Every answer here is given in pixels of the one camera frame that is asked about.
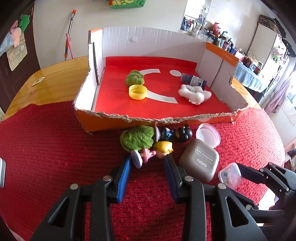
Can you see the taupe eye shadow case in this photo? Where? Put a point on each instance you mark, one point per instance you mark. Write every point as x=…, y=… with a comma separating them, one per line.
x=199, y=160

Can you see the small clear plastic box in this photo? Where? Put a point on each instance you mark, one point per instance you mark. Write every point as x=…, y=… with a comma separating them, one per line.
x=230, y=176

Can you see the blonde pink doll figurine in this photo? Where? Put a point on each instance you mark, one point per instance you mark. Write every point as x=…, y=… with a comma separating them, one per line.
x=159, y=150

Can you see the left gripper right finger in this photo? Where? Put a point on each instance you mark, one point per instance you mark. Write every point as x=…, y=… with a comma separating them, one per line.
x=229, y=218

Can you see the pink hanging cloth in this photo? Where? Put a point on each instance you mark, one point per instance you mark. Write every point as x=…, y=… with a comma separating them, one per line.
x=279, y=96

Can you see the large green yarn ball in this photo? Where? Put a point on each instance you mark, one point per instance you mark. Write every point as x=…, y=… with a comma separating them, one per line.
x=137, y=138

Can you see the wall mirror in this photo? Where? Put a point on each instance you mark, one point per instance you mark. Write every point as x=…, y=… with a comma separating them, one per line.
x=195, y=14

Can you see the black haired blue figurine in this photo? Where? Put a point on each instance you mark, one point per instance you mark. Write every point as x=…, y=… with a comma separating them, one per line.
x=181, y=134

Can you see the dark purple bottle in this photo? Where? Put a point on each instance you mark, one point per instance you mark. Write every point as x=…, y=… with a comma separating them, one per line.
x=193, y=80

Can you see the small metal table plate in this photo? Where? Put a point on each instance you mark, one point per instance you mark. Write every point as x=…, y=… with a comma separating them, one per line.
x=38, y=81

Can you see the green hanging tote bag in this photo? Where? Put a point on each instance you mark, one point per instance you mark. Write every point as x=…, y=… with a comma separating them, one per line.
x=126, y=4

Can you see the orange white cardboard box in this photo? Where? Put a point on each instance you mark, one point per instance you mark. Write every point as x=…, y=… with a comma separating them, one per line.
x=161, y=56

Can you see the beige hanging organizer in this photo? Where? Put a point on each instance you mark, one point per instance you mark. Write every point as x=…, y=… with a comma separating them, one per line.
x=16, y=54

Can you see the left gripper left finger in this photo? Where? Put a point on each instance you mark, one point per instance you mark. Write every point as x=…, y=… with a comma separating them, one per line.
x=66, y=219

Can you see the orange tipped mop pole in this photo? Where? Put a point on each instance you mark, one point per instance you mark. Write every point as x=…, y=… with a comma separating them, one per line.
x=68, y=46

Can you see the white wardrobe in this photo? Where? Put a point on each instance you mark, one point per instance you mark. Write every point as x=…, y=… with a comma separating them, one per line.
x=268, y=48

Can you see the white cotton fluff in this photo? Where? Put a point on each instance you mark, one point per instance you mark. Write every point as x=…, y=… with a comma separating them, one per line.
x=194, y=94

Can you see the yellow plastic cap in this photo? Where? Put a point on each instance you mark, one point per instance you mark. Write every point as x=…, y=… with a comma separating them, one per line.
x=137, y=92

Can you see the cluttered grey side table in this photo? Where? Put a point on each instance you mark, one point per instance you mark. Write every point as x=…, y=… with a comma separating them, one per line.
x=245, y=75

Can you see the white square device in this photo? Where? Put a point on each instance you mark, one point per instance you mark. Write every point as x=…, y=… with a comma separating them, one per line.
x=2, y=172

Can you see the clear pink round lid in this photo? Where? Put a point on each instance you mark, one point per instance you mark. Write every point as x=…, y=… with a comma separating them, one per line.
x=208, y=134

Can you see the small green yarn ball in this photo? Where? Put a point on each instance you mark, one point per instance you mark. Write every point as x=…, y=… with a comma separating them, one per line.
x=134, y=78

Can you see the pink green plush toys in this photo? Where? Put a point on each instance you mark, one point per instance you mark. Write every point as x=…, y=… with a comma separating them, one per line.
x=18, y=28

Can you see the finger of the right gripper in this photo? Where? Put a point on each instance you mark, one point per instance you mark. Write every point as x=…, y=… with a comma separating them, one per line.
x=275, y=177

